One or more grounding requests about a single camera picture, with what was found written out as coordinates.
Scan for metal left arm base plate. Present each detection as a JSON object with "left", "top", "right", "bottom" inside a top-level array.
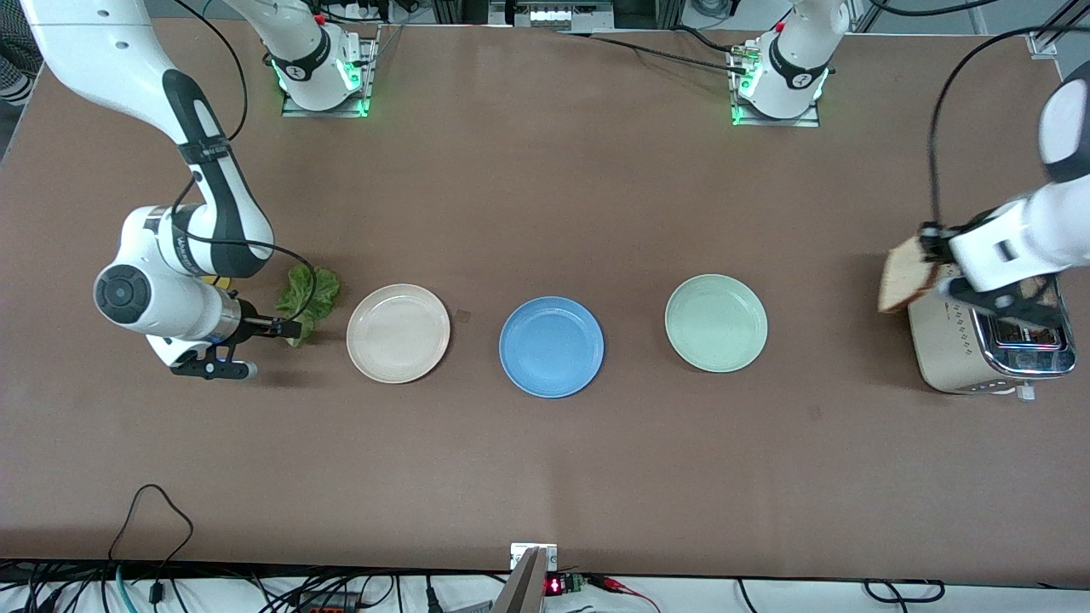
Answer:
[{"left": 730, "top": 44, "right": 822, "bottom": 129}]

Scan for pale green plate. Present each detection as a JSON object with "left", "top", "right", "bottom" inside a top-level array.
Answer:
[{"left": 664, "top": 273, "right": 769, "bottom": 374}]

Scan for white pole bracket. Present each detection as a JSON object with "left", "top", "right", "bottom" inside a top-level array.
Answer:
[{"left": 509, "top": 542, "right": 559, "bottom": 573}]

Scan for beige chrome toaster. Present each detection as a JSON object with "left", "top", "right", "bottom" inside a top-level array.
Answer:
[{"left": 905, "top": 271, "right": 1078, "bottom": 403}]

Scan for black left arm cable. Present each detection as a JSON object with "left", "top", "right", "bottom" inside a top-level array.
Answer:
[{"left": 926, "top": 24, "right": 1090, "bottom": 235}]

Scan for beige plate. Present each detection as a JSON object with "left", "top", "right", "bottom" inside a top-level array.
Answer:
[{"left": 346, "top": 284, "right": 451, "bottom": 385}]

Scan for blue plate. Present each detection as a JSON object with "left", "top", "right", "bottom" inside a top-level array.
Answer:
[{"left": 498, "top": 295, "right": 605, "bottom": 398}]

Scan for aluminium frame device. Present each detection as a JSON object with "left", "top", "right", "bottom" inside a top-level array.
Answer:
[{"left": 488, "top": 0, "right": 616, "bottom": 31}]

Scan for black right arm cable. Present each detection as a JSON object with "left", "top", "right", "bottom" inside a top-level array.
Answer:
[{"left": 170, "top": 0, "right": 320, "bottom": 329}]

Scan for grey camera pole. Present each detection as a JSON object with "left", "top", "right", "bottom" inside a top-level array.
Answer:
[{"left": 492, "top": 547, "right": 550, "bottom": 613}]

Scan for black coiled floor cable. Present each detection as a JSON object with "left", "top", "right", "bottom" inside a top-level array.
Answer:
[{"left": 862, "top": 578, "right": 946, "bottom": 605}]

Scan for green lettuce leaf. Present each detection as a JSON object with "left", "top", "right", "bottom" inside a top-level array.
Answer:
[{"left": 274, "top": 263, "right": 342, "bottom": 347}]

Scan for white power strip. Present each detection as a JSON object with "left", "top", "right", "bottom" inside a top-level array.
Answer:
[{"left": 319, "top": 0, "right": 405, "bottom": 25}]

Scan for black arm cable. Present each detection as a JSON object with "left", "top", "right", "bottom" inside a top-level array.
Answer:
[
  {"left": 926, "top": 24, "right": 1090, "bottom": 235},
  {"left": 170, "top": 0, "right": 320, "bottom": 329}
]

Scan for dark mesh patterned object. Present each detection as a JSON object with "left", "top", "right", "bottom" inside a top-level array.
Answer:
[{"left": 0, "top": 21, "right": 42, "bottom": 107}]

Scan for black cable across table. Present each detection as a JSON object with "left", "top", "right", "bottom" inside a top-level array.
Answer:
[{"left": 558, "top": 30, "right": 754, "bottom": 73}]

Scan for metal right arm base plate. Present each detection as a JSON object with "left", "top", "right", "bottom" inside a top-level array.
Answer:
[{"left": 279, "top": 34, "right": 377, "bottom": 118}]

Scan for thin black looped cable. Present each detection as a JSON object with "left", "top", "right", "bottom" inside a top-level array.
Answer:
[{"left": 106, "top": 484, "right": 195, "bottom": 597}]

